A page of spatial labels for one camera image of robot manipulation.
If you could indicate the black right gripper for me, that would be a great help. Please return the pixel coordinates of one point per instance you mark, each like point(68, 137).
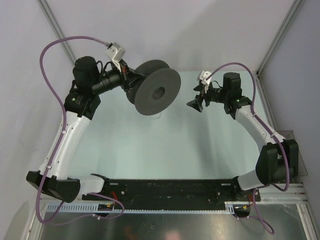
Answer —
point(197, 103)

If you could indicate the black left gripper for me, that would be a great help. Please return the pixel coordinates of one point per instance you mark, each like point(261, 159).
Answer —
point(132, 77)

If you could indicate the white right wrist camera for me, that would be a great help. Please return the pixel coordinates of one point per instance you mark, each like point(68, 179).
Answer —
point(205, 80)

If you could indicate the right aluminium corner post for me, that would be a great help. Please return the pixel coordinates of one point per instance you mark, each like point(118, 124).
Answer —
point(280, 34)

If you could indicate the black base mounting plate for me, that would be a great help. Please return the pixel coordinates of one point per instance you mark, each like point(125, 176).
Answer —
point(174, 204)

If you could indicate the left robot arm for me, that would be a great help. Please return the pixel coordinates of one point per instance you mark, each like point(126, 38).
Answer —
point(90, 81)

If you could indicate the aluminium corner post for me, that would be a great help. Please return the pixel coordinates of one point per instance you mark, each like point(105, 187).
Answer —
point(280, 34)
point(57, 30)

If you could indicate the aluminium frame rail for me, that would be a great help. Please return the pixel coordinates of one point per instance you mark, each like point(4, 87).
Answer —
point(282, 192)

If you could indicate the left aluminium corner post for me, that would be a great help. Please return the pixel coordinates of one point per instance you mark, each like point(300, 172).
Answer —
point(57, 30)

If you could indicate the dark perforated cable spool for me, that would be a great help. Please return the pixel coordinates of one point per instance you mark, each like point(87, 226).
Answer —
point(157, 90)

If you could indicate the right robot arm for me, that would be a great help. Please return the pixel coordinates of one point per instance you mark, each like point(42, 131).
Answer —
point(278, 159)

